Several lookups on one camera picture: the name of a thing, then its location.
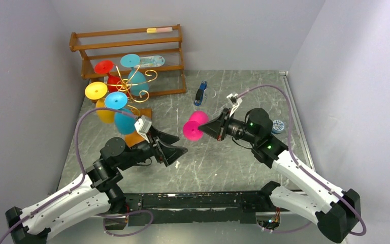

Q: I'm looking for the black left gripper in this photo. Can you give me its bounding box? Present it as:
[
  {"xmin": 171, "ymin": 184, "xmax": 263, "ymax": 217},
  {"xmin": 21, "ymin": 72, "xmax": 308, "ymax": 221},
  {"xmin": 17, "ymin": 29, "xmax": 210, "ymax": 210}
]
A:
[{"xmin": 118, "ymin": 126, "xmax": 187, "ymax": 171}]

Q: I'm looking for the pink wine glass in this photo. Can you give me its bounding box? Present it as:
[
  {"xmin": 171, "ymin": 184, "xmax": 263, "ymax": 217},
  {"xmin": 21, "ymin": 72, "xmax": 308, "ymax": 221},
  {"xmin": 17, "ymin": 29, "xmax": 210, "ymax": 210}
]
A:
[{"xmin": 182, "ymin": 110, "xmax": 209, "ymax": 141}]

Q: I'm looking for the clear wine glass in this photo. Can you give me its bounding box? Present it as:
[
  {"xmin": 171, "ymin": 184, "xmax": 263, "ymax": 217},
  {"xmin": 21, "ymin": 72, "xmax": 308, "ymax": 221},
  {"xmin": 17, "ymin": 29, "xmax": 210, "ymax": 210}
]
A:
[{"xmin": 203, "ymin": 88, "xmax": 217, "ymax": 103}]

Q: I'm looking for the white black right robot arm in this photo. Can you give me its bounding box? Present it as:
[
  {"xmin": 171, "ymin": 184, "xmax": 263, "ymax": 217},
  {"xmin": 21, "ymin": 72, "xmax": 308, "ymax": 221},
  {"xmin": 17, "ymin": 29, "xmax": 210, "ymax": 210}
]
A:
[{"xmin": 198, "ymin": 108, "xmax": 361, "ymax": 243}]

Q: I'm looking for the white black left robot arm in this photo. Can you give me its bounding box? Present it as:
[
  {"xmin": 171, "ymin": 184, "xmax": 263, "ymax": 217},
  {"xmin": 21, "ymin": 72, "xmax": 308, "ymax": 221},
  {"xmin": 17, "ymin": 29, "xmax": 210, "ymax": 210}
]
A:
[{"xmin": 6, "ymin": 127, "xmax": 188, "ymax": 243}]

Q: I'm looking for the blue wine glass front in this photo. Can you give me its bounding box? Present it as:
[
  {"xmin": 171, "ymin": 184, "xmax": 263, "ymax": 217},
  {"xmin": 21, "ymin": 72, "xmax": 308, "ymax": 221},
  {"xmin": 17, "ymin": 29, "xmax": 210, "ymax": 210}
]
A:
[{"xmin": 105, "ymin": 91, "xmax": 136, "ymax": 135}]

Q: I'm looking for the blue wine glass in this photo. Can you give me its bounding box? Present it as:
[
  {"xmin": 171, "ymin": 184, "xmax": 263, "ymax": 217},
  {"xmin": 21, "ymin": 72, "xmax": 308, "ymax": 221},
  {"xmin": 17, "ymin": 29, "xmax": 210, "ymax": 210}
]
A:
[
  {"xmin": 120, "ymin": 54, "xmax": 149, "ymax": 97},
  {"xmin": 105, "ymin": 91, "xmax": 136, "ymax": 135}
]

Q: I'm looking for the blue wine glass rear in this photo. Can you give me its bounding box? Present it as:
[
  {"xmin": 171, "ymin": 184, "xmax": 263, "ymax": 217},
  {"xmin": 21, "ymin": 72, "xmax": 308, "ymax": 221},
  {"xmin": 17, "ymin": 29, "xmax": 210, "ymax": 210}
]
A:
[{"xmin": 120, "ymin": 54, "xmax": 149, "ymax": 97}]

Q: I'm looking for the yellow wine glass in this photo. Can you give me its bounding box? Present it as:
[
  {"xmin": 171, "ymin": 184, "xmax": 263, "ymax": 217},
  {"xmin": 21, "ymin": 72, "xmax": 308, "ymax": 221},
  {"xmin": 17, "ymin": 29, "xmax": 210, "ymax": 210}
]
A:
[{"xmin": 84, "ymin": 81, "xmax": 115, "ymax": 124}]

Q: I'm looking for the wooden shelf rack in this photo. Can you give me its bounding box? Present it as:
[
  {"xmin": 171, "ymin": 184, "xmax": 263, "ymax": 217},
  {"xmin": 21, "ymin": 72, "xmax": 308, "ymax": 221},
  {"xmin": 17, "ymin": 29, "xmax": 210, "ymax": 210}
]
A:
[{"xmin": 69, "ymin": 24, "xmax": 187, "ymax": 96}]

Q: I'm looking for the red wine glass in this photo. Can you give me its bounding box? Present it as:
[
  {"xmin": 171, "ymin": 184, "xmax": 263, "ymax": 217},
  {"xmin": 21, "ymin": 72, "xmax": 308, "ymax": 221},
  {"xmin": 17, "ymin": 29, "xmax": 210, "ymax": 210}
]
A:
[{"xmin": 94, "ymin": 59, "xmax": 121, "ymax": 93}]

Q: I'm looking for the blue stapler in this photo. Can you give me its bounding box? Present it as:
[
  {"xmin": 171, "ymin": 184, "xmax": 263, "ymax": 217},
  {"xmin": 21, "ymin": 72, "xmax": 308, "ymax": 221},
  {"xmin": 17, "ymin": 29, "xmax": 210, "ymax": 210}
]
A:
[{"xmin": 193, "ymin": 80, "xmax": 207, "ymax": 106}]

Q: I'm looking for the toothbrush package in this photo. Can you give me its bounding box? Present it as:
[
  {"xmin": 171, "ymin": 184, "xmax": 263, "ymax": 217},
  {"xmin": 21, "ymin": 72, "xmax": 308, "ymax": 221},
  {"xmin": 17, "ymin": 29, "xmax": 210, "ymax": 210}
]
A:
[{"xmin": 139, "ymin": 55, "xmax": 166, "ymax": 68}]

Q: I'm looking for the yellow pink eraser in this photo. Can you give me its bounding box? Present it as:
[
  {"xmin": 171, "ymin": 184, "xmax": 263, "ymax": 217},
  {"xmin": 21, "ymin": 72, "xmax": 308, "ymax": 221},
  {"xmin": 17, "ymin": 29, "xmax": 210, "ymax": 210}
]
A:
[{"xmin": 146, "ymin": 26, "xmax": 173, "ymax": 34}]

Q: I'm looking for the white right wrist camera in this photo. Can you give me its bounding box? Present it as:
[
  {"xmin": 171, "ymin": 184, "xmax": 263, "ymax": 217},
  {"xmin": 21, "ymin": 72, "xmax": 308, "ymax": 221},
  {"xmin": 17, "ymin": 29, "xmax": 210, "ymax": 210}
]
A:
[{"xmin": 226, "ymin": 93, "xmax": 242, "ymax": 116}]

